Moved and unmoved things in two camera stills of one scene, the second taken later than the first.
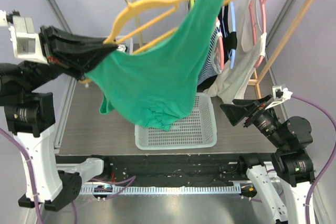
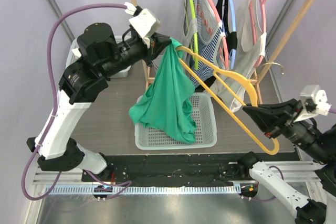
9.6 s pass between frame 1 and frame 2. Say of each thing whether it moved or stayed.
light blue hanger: stayed
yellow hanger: moved
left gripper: moved
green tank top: moved
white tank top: stayed
